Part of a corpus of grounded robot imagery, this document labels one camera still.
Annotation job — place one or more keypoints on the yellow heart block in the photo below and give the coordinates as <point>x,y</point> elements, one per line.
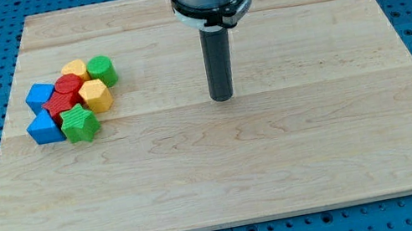
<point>76,67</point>

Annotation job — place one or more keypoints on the green cylinder block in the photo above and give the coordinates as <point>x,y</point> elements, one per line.
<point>101,68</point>

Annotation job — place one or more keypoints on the red cylinder block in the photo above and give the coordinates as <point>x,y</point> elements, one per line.
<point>68,84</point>

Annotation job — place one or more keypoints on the blue cube block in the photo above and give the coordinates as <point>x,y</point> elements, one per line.
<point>38,94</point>

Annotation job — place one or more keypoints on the blue triangle block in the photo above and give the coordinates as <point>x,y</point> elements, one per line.
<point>44,130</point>

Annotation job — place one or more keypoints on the red star block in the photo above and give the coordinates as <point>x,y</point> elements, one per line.
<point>59,103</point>

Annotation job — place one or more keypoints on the green star block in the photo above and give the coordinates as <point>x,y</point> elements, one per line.
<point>79,124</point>

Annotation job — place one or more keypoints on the yellow hexagon block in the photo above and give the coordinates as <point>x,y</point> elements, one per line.
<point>96,95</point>

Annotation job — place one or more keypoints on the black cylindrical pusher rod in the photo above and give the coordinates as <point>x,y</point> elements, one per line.
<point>216,56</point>

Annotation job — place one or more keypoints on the light wooden board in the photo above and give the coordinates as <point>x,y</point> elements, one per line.
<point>321,118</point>

